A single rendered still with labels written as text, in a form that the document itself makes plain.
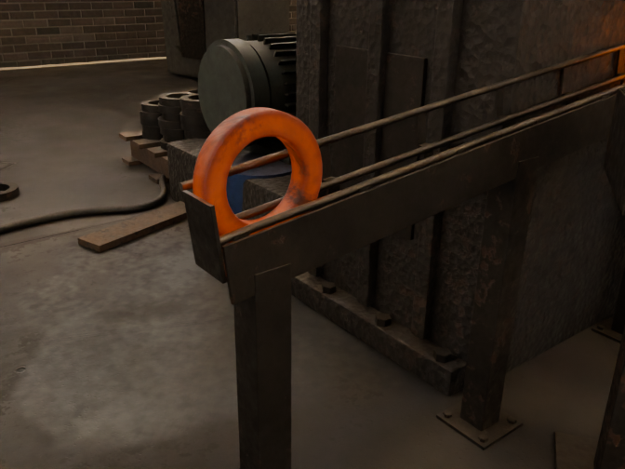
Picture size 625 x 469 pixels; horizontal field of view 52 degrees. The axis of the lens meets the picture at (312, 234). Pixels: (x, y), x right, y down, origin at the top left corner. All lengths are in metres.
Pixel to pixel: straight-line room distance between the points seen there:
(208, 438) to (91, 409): 0.29
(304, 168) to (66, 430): 0.85
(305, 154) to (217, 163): 0.14
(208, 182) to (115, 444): 0.76
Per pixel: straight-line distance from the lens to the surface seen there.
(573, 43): 1.44
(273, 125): 0.83
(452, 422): 1.46
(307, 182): 0.88
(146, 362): 1.66
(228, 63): 2.25
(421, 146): 1.10
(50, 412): 1.55
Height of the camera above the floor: 0.90
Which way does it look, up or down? 22 degrees down
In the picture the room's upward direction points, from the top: 1 degrees clockwise
